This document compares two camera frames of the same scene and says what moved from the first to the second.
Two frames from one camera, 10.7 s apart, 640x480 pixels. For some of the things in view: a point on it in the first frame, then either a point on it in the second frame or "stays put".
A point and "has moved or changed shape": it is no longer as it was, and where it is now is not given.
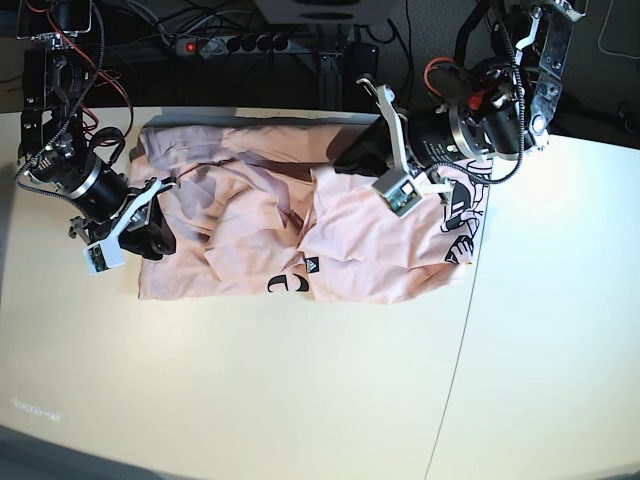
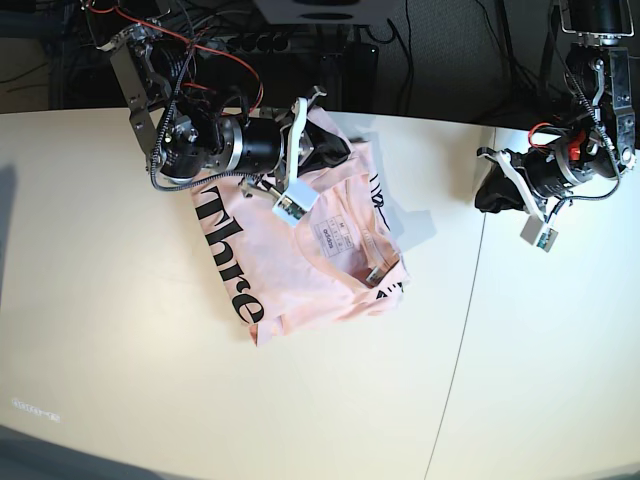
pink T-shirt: x=262 y=212 has moved or changed shape
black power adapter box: x=359 y=58 stays put
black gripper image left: x=105 y=201 to x=257 y=145
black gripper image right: x=368 y=149 to x=542 y=169
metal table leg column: x=330 y=80 stays put
